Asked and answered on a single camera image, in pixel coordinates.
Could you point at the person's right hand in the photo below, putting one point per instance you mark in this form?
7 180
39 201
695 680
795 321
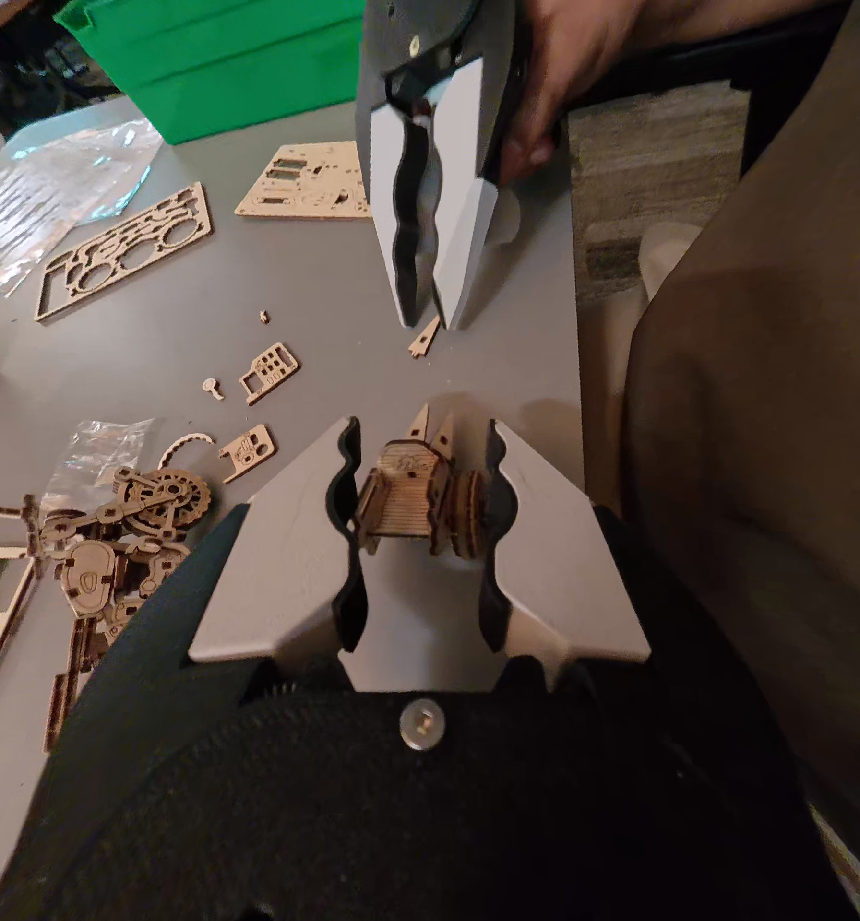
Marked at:
574 65

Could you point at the small wooden key piece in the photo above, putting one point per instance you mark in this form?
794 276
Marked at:
212 387

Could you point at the small engraved wooden panel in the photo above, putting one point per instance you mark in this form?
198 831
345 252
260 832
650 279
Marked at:
246 452

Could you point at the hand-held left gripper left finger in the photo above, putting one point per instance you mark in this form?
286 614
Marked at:
279 568

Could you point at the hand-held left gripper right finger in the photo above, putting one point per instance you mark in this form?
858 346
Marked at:
567 575

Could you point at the person's brown clothing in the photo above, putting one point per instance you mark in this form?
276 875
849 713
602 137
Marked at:
761 432

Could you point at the small pointed wooden piece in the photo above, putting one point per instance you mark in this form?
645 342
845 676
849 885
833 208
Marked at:
424 337

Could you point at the wooden toothed arc piece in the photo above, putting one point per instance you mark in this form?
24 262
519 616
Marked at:
185 437

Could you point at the small clear plastic bag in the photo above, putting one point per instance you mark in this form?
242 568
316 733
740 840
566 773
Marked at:
91 453

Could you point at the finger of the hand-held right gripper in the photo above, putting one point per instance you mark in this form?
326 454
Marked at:
387 216
466 216

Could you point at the grey desk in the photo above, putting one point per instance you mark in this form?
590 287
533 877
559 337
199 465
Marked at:
329 288

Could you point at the wooden gear assembly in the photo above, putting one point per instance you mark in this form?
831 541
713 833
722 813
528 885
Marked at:
88 575

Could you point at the green plastic bin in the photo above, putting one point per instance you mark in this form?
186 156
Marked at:
221 72

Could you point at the wooden sheet with round holes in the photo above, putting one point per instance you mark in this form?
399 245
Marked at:
163 243

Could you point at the dark wooden sheet strip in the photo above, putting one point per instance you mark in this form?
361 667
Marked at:
59 705

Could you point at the wooden puzzle parts sheet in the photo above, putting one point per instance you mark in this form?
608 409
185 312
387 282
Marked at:
271 207

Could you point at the small wooden grid panel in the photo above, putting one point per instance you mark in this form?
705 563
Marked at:
290 370

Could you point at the large clear plastic bag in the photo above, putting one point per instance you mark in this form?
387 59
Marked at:
41 194

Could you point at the wooden model car body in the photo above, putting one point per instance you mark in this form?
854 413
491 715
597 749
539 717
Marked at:
405 504

